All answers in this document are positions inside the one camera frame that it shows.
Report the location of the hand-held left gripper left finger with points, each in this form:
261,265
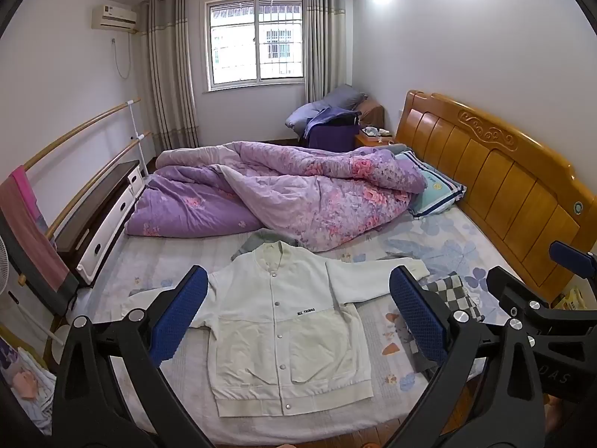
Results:
179,308

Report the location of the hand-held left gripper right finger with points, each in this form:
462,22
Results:
417,310

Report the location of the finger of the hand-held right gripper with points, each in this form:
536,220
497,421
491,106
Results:
571,261
517,296

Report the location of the white snap-button jacket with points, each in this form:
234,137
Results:
280,336

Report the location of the grey hoodie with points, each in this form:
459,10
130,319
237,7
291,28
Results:
259,239

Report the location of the black-white checkered garment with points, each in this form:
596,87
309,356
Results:
447,289

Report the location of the yellow packet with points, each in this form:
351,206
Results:
571,298

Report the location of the bed with floral sheet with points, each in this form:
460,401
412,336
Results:
163,261

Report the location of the purple duvet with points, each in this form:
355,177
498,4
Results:
186,200

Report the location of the wooden headboard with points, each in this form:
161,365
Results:
503,172

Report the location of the teal pillow with navy stripes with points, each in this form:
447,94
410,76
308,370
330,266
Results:
436,189

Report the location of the dark-top white drawer cabinet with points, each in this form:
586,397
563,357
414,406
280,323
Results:
102,196

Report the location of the pink floral quilt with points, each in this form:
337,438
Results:
326,196

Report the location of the pile of pale cloths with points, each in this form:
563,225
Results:
23,382

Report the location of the pink towel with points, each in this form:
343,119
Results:
28,224

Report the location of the wooden nightstand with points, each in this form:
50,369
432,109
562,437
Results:
368,141

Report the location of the dark purple blanket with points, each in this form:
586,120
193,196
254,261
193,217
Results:
331,135

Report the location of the brown chair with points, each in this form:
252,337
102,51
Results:
373,112

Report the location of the wooden double barre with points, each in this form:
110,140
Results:
84,123

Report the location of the grey-blue pillows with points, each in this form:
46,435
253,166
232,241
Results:
343,98

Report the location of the grey beige curtain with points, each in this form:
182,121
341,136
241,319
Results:
324,42
170,74

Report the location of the window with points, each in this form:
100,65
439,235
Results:
254,42

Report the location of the wall air conditioner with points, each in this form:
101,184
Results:
114,17

